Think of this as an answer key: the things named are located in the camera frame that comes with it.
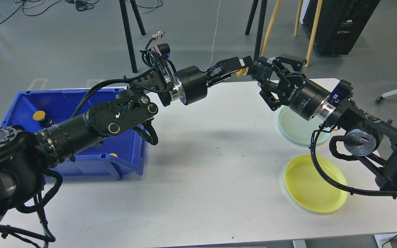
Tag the wooden leg middle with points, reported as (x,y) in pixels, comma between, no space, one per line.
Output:
(298,15)

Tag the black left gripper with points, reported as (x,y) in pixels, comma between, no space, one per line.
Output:
(190,84)

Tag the yellow plate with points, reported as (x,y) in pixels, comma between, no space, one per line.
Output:
(306,186)

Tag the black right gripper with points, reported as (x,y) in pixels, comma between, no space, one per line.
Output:
(288,87)

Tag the wooden leg right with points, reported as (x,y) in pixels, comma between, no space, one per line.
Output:
(313,32)

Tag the yellow push button back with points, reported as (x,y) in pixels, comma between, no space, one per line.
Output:
(42,119)

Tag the light green plate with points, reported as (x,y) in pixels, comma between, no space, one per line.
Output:
(295,128)

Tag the wooden leg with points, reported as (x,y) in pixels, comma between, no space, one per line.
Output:
(270,27)
(298,15)
(313,32)

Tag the blue plastic bin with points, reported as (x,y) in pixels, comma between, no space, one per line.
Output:
(94,161)

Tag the wooden leg left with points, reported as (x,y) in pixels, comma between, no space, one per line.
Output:
(270,27)

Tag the white chair base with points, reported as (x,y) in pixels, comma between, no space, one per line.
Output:
(380,99)

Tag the black stand leg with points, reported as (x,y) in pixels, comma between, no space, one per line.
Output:
(127,30)

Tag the black computer case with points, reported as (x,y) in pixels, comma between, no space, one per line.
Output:
(340,24)

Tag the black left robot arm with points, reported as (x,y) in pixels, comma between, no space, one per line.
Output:
(110,108)

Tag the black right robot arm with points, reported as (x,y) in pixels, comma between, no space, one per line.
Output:
(367,139)

